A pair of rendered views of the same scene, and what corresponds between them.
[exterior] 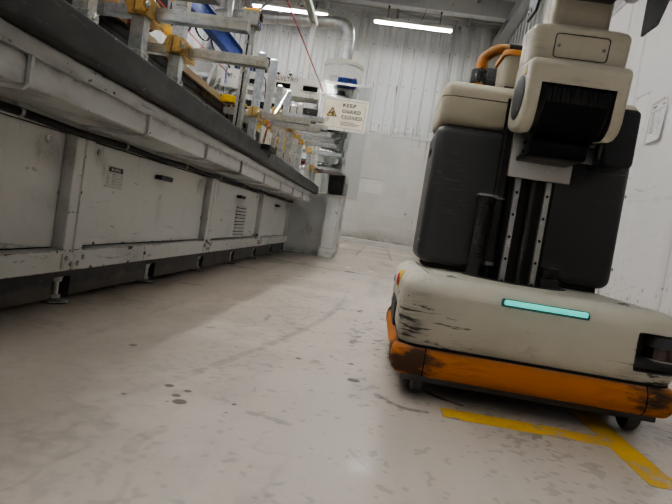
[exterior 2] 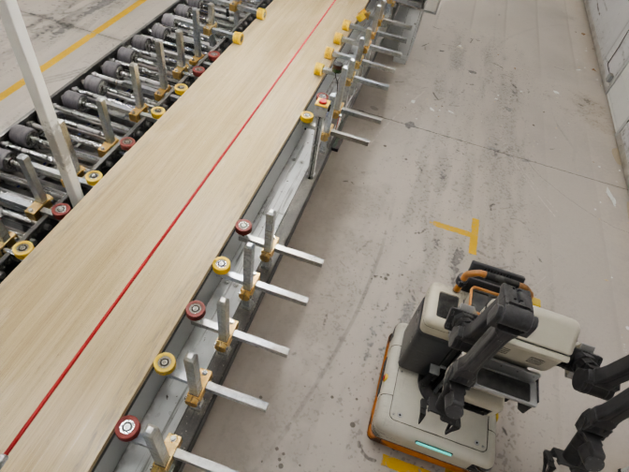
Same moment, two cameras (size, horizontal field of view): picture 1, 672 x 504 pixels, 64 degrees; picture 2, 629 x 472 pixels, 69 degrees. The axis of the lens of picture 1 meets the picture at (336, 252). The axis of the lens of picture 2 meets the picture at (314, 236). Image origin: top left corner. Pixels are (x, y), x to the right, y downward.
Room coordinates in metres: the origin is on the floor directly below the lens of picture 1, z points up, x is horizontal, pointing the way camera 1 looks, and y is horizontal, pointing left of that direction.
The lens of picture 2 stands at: (0.29, 0.25, 2.58)
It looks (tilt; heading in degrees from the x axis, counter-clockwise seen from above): 49 degrees down; 5
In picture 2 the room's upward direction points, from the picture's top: 12 degrees clockwise
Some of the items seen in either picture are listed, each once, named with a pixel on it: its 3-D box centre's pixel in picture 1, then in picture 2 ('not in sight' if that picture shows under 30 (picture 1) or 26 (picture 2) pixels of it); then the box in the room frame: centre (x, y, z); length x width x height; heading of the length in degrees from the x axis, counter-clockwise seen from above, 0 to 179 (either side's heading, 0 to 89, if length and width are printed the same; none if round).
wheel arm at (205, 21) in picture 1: (168, 17); (262, 287); (1.44, 0.53, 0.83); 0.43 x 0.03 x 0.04; 86
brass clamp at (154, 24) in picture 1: (146, 11); (249, 286); (1.43, 0.59, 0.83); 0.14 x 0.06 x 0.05; 176
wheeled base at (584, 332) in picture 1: (503, 323); (435, 394); (1.50, -0.50, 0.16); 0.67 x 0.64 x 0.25; 176
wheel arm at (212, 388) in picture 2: not in sight; (213, 389); (0.94, 0.57, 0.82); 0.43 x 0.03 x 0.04; 86
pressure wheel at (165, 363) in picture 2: not in sight; (166, 367); (0.96, 0.76, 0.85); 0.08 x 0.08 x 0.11
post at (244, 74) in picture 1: (243, 79); (314, 146); (2.39, 0.52, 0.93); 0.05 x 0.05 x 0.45; 86
